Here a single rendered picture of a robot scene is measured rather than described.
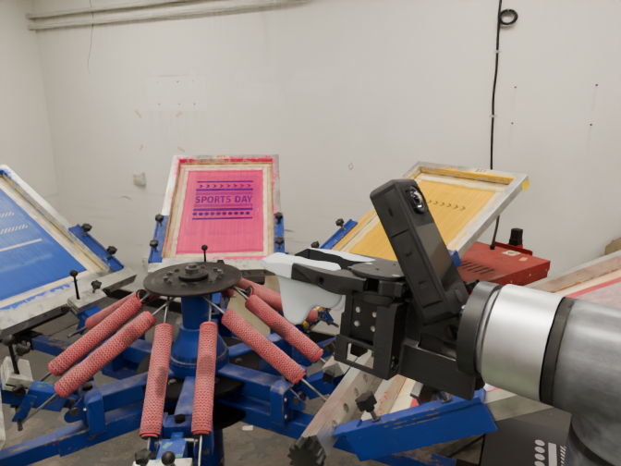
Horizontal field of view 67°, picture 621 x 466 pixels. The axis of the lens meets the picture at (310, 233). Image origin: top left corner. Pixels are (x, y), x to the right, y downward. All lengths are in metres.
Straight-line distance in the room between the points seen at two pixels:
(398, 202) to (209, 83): 3.55
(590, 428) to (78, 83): 4.73
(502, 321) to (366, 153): 2.97
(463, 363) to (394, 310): 0.06
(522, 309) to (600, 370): 0.06
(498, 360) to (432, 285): 0.07
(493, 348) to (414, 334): 0.07
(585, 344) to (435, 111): 2.87
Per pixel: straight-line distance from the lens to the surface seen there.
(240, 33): 3.73
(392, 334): 0.38
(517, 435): 1.52
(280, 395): 1.41
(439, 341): 0.39
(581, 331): 0.34
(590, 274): 1.43
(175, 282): 1.49
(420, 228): 0.37
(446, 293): 0.36
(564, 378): 0.34
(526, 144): 3.11
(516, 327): 0.34
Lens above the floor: 1.82
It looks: 15 degrees down
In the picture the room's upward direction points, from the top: straight up
